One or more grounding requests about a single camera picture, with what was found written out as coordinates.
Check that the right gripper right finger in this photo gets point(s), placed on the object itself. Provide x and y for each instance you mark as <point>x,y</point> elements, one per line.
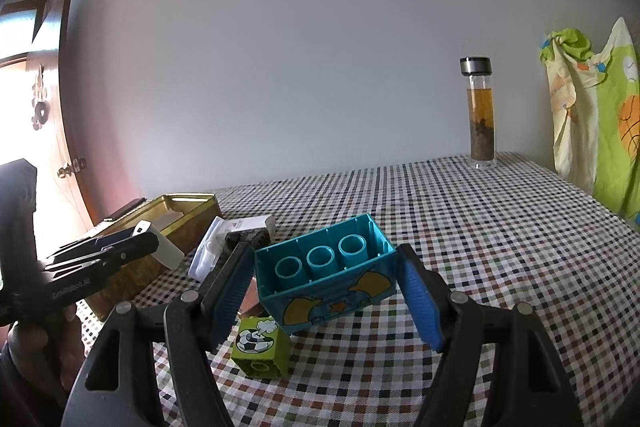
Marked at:
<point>528,386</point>

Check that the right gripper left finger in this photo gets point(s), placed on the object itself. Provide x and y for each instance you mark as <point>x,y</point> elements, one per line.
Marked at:
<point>117,385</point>

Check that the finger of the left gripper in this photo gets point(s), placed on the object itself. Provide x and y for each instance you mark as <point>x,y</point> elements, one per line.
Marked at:
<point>104,263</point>
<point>88,246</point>

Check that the white rectangular block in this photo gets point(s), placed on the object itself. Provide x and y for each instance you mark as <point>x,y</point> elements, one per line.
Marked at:
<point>166,252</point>

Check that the clear plastic card case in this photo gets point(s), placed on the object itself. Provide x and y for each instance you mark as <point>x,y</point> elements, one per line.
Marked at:
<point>209,250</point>

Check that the green toy brick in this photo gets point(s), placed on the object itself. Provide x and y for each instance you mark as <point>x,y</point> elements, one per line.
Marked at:
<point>262,349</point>

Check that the teal toy brick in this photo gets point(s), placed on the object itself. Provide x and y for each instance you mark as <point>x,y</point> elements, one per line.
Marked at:
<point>315,278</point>

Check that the person's left hand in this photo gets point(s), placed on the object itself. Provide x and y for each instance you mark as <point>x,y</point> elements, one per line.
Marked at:
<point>36,374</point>

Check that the gold metal tin box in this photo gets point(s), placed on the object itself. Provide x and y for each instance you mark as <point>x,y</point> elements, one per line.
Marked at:
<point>183,218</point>

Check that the white small box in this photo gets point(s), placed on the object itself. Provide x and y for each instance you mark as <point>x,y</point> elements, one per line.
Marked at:
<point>265,222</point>

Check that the checkered tablecloth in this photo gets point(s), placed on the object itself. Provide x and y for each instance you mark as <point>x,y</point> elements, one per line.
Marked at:
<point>509,234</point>

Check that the black lumpy object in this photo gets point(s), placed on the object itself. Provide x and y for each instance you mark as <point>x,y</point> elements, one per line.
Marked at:
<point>257,238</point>

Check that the door hanging ornament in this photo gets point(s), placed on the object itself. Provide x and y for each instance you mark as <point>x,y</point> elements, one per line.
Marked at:
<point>40,103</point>

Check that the brown wooden door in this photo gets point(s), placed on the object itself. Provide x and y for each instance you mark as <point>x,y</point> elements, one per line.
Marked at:
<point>33,32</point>

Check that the glass tea bottle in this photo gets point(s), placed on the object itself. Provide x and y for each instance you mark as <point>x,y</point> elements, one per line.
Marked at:
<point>478,73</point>

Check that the green patterned cloth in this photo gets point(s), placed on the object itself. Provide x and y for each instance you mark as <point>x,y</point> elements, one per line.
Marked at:
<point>594,100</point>

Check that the brass door handle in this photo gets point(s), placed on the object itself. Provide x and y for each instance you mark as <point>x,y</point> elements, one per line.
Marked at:
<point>72,168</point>

